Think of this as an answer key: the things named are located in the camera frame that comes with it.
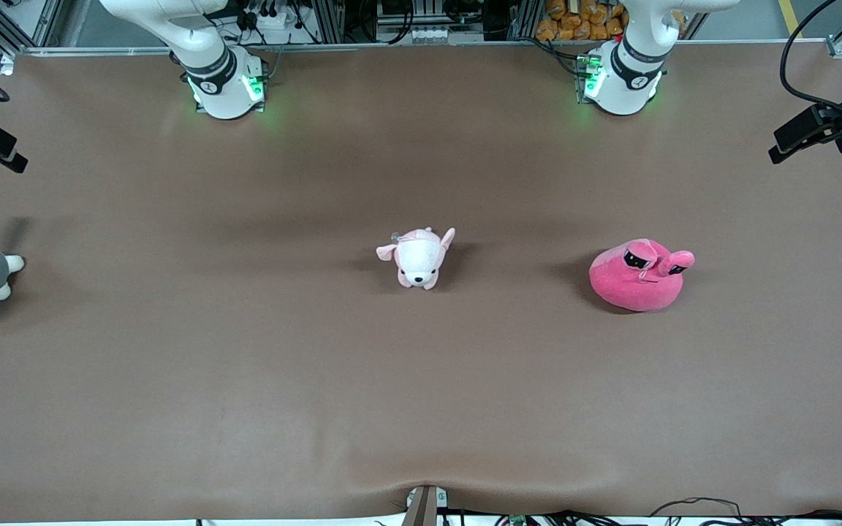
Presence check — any pink plush toy with eyes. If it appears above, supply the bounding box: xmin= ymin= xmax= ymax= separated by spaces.
xmin=588 ymin=238 xmax=697 ymax=313

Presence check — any orange objects heap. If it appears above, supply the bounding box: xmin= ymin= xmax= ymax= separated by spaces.
xmin=536 ymin=0 xmax=626 ymax=42

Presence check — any white power strip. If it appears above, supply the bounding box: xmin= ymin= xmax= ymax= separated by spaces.
xmin=242 ymin=0 xmax=297 ymax=30

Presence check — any pink and white dog plush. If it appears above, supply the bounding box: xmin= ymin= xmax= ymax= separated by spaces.
xmin=376 ymin=226 xmax=457 ymax=291

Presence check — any brown table mat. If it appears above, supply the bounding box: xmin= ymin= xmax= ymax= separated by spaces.
xmin=0 ymin=40 xmax=842 ymax=523

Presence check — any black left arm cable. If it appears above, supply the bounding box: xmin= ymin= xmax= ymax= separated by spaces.
xmin=780 ymin=0 xmax=842 ymax=129

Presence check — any black arched cable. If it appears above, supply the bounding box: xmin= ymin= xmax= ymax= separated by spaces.
xmin=649 ymin=497 xmax=743 ymax=517

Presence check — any black cable bundle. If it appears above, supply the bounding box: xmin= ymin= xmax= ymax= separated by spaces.
xmin=458 ymin=508 xmax=842 ymax=526

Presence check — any aluminium table edge rail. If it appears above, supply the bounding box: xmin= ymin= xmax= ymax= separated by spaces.
xmin=18 ymin=38 xmax=831 ymax=58

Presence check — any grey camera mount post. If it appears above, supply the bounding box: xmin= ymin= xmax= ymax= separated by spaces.
xmin=401 ymin=484 xmax=450 ymax=526

